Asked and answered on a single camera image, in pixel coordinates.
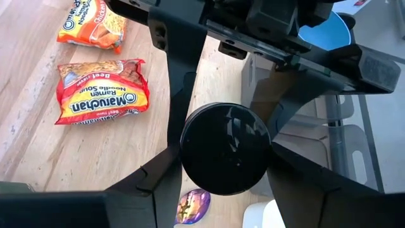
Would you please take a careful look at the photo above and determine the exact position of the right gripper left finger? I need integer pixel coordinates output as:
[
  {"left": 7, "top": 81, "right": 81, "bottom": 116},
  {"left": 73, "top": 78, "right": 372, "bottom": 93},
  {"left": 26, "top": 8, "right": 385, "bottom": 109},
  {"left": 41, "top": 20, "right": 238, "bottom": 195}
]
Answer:
[{"left": 106, "top": 144, "right": 184, "bottom": 228}]

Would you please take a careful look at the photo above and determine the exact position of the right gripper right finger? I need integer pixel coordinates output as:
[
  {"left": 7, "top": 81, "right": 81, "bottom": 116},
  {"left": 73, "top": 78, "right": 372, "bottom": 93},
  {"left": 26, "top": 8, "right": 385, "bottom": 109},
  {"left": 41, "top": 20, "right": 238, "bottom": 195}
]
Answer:
[{"left": 267, "top": 142, "right": 405, "bottom": 228}]

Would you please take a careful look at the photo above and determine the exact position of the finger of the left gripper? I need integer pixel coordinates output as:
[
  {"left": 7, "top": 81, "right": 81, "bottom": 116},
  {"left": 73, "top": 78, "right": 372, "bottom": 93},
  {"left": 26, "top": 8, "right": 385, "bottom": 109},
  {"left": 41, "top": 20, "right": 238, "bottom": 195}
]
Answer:
[
  {"left": 249, "top": 68, "right": 347, "bottom": 142},
  {"left": 147, "top": 8, "right": 208, "bottom": 151}
]

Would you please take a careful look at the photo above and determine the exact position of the red beef ramen packet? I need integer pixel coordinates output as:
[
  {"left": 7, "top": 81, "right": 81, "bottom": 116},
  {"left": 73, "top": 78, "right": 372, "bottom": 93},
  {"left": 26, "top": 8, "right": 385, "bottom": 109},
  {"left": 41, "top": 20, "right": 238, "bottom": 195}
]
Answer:
[{"left": 54, "top": 58, "right": 151, "bottom": 126}]

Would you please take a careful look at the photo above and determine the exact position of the orange chicken ramen packet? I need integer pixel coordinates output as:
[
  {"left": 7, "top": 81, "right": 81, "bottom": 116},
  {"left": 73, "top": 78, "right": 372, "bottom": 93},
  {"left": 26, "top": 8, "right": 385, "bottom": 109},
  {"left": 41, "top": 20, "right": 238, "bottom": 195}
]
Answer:
[{"left": 56, "top": 0, "right": 128, "bottom": 54}]

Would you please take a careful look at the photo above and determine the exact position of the blue bowl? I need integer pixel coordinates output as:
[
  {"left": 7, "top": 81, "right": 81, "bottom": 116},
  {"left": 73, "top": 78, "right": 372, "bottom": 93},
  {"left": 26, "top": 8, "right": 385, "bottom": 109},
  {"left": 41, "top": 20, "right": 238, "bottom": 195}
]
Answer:
[{"left": 298, "top": 11, "right": 352, "bottom": 52}]

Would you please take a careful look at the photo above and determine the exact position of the white plastic bin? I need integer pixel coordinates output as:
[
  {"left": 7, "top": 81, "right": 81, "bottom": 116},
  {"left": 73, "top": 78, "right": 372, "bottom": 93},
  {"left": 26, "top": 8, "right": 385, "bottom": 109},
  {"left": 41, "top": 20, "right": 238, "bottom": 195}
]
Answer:
[{"left": 242, "top": 199, "right": 287, "bottom": 228}]

